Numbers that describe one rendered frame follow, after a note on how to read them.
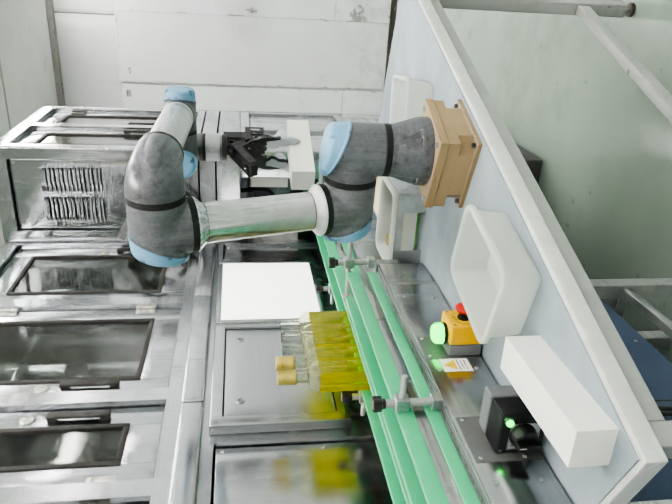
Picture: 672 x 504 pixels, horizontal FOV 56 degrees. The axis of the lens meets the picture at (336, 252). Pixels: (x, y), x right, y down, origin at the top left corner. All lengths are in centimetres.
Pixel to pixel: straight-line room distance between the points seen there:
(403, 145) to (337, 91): 390
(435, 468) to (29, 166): 193
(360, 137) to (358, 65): 390
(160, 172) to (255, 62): 394
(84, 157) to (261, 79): 285
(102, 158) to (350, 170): 133
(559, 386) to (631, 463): 14
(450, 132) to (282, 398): 77
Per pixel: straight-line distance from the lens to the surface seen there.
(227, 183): 246
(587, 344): 99
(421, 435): 114
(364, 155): 133
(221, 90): 518
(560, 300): 104
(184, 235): 127
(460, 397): 121
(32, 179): 259
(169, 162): 125
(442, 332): 131
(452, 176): 137
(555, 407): 95
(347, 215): 138
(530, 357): 104
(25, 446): 167
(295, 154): 170
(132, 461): 155
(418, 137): 136
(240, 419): 156
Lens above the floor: 124
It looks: 9 degrees down
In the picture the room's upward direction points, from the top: 90 degrees counter-clockwise
